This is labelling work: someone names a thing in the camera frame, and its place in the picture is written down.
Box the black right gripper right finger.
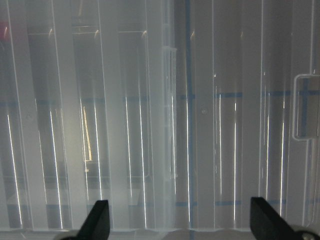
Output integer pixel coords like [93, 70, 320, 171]
[250, 197, 298, 240]

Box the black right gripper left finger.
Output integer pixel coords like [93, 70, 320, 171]
[76, 200, 111, 240]

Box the clear plastic box lid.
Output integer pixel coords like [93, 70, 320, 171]
[0, 0, 320, 240]

